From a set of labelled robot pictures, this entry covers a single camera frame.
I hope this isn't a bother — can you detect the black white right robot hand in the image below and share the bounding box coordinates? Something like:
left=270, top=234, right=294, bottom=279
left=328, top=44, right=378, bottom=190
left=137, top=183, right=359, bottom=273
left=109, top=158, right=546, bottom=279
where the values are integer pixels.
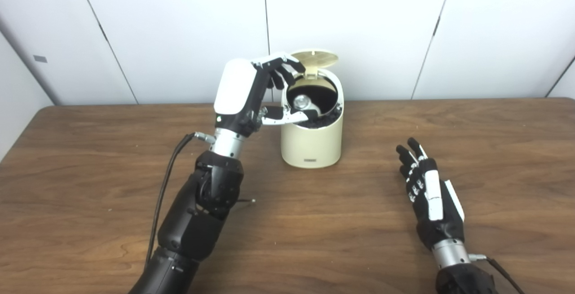
left=396, top=137, right=465, bottom=250

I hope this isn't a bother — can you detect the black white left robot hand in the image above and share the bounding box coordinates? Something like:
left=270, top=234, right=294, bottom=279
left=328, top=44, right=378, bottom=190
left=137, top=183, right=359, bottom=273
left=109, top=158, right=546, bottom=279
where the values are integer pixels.
left=214, top=52, right=319, bottom=138

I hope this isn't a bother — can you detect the small white plastic bottle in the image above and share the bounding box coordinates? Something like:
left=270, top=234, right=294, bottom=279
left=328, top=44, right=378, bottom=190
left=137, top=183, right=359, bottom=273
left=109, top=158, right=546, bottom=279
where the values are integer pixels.
left=293, top=94, right=331, bottom=117

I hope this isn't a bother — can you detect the cream round bin lid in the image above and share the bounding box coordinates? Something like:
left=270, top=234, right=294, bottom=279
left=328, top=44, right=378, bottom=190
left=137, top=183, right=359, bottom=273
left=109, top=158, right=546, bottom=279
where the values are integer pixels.
left=290, top=50, right=340, bottom=79

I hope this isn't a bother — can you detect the cream-colored round trash bin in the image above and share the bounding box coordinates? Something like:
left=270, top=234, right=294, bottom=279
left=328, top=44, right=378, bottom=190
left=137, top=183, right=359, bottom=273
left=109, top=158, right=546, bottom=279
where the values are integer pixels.
left=281, top=50, right=345, bottom=169

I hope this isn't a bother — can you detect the black trash bag liner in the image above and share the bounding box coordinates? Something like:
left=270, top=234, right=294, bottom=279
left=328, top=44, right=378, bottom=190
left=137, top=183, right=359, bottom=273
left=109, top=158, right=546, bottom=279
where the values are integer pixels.
left=287, top=76, right=343, bottom=129

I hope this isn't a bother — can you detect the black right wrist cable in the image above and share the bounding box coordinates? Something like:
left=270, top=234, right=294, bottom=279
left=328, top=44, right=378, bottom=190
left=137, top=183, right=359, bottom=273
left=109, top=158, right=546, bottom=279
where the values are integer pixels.
left=469, top=254, right=526, bottom=294

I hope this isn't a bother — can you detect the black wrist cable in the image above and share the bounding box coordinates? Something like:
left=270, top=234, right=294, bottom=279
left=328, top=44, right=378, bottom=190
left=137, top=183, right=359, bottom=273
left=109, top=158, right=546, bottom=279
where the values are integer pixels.
left=469, top=254, right=526, bottom=294
left=145, top=132, right=216, bottom=268

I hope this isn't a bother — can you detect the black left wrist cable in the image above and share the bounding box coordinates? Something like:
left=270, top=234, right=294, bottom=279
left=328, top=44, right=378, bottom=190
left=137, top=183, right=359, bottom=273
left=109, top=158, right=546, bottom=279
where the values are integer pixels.
left=145, top=132, right=216, bottom=268

